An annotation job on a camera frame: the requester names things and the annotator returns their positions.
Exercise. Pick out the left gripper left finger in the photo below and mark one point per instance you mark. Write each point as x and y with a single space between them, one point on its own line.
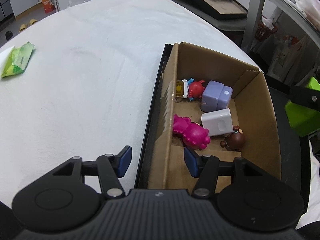
110 168

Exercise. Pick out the red basket under desk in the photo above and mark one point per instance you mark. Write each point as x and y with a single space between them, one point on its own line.
263 31

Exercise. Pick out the pink dinosaur toy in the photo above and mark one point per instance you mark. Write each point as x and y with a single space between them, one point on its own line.
191 133

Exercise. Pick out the red figure with yellow jar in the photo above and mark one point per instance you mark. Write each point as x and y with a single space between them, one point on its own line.
189 89

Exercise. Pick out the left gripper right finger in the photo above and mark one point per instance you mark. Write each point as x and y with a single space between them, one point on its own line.
205 169

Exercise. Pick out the brown cardboard box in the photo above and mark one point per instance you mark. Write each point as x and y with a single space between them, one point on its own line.
219 105

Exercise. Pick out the grey chair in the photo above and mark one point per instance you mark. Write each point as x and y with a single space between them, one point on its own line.
223 25

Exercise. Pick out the purple cube toy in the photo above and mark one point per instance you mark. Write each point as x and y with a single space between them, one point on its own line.
216 96

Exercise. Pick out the yellow slipper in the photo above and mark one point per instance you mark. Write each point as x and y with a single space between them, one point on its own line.
23 27
32 21

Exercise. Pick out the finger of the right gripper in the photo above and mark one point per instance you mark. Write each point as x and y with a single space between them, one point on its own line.
303 96

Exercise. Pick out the orange box on floor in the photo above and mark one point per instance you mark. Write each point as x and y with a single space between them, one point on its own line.
48 5

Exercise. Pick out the black tray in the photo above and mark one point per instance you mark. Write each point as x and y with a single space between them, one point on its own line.
155 119

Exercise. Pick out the white charger plug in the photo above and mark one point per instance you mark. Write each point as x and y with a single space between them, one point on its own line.
217 122

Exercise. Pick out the green hexagonal box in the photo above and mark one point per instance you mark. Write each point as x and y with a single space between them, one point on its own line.
303 120

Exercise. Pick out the green wet wipes pack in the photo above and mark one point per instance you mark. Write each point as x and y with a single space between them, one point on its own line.
14 60

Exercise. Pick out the brown bear figurine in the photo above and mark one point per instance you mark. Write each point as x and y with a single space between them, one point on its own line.
235 140

